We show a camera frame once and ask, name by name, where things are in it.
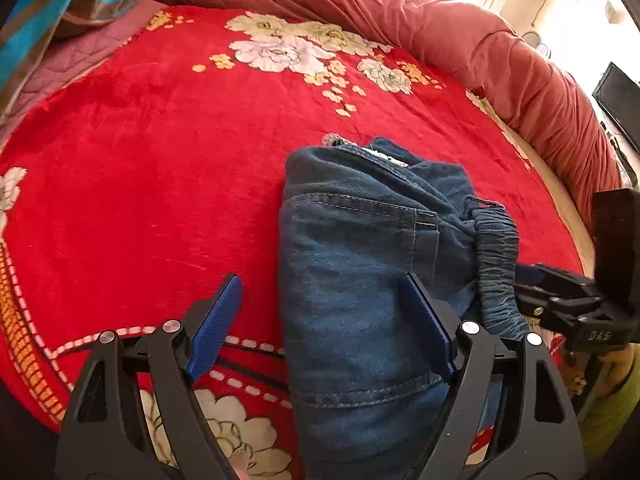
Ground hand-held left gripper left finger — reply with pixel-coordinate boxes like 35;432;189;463
55;273;246;480

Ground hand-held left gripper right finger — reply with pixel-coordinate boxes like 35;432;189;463
400;272;588;480

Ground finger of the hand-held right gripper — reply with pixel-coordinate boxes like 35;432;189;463
515;262;601;302
515;287;606;333

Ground blue denim pants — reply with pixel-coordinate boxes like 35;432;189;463
276;136;531;480

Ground beige bed sheet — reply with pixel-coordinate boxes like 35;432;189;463
465;90;598;276

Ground person's green clothing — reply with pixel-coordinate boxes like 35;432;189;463
580;360;640;466

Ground black flat screen television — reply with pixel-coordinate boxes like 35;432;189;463
591;61;640;153

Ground red floral blanket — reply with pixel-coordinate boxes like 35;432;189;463
0;5;586;480

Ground pink quilted mat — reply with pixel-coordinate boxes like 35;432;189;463
0;0;166;126

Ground dusty red quilt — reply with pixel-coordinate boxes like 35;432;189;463
165;0;623;231

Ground blue striped towel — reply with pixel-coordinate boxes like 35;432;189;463
0;0;146;111

